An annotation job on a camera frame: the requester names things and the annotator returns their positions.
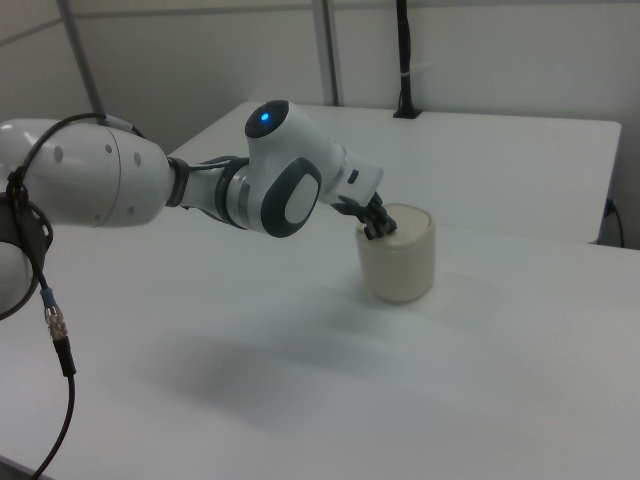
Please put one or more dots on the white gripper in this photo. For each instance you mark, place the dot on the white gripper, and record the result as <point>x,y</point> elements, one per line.
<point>357,175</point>

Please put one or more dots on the beige round bin lid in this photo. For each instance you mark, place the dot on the beige round bin lid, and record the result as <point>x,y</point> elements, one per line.
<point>410,225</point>

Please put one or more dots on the beige round trash bin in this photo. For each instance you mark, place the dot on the beige round trash bin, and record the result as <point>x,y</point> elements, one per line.
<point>400,270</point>

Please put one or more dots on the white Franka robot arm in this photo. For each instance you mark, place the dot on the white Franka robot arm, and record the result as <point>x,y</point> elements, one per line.
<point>125,175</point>

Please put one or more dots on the black camera stand pole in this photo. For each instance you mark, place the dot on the black camera stand pole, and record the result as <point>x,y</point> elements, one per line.
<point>405,55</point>

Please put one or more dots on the grey metal partition post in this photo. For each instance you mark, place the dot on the grey metal partition post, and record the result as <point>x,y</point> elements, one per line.
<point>85,60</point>
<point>330,50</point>

